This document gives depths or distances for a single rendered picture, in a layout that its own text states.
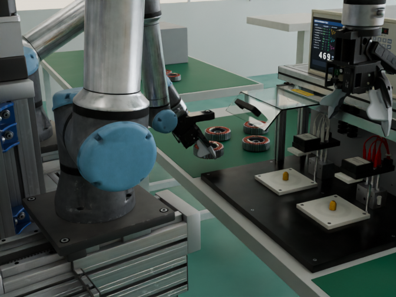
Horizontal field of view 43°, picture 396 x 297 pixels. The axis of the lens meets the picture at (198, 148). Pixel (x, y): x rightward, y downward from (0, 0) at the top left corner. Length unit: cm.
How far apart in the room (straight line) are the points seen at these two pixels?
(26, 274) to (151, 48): 79
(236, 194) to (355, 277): 50
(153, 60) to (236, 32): 519
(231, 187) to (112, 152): 98
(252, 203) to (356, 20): 77
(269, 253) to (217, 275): 123
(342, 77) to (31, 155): 65
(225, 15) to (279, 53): 99
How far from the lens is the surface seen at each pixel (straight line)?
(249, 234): 146
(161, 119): 153
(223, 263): 269
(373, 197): 159
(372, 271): 135
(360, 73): 99
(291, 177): 174
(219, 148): 183
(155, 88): 152
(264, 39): 690
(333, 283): 128
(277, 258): 136
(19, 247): 102
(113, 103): 74
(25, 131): 110
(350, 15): 99
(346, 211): 154
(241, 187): 168
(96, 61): 74
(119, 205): 93
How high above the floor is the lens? 147
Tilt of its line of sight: 20 degrees down
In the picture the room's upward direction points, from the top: 1 degrees counter-clockwise
